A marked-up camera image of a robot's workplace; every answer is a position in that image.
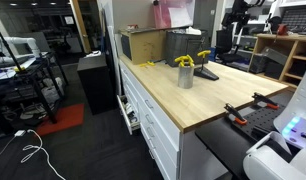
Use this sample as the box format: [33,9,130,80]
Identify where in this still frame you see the cardboard box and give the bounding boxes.
[120,29,166,65]

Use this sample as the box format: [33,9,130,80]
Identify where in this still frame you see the yellow wrench on table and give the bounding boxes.
[139,61,155,67]

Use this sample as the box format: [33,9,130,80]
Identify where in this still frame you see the white paper in bin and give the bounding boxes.
[185,27,202,35]

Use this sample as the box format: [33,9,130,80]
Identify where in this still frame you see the black orange clamp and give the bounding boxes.
[252,92,279,110]
[224,103,247,125]

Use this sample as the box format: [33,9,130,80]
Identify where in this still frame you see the black office chair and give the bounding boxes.
[215,30,244,64]

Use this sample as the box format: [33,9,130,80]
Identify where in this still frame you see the wooden shelf unit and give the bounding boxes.
[248,34,306,89]

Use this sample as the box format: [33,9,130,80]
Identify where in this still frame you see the yellow wrenches in holder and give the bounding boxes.
[175,55,194,67]

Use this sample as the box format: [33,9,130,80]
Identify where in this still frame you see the grey fabric bin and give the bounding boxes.
[165,31,210,67]

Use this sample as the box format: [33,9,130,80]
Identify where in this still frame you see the black cabinet tower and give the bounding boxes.
[77,55,116,115]

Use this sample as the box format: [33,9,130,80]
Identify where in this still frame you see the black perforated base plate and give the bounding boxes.
[231,104,285,142]

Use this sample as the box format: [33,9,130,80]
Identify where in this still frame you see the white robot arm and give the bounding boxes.
[243,71,306,180]

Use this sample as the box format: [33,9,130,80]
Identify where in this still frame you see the silver cylindrical holder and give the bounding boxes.
[178,66,194,89]

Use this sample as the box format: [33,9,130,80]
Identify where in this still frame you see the red floor mat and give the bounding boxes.
[36,104,84,136]

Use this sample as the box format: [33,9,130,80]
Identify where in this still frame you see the pink sheet on wall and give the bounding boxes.
[152,0,195,29]

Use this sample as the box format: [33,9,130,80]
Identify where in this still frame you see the black cart with clutter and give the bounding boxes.
[0,31,63,135]

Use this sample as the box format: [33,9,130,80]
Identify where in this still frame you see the left black orange clamp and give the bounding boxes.
[224,103,247,125]

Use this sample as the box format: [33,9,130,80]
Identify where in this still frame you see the right black orange clamp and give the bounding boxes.
[252,92,279,110]

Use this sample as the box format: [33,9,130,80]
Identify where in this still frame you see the white floor cable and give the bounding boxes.
[0,129,67,180]

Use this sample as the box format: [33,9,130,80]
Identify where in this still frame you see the black wedge stand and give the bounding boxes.
[194,67,219,81]

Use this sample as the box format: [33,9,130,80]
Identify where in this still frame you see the white drawer cabinet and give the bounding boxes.
[119,59,227,180]

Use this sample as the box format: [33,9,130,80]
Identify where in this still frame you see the yellow handled T wrench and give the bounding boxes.
[197,50,211,72]

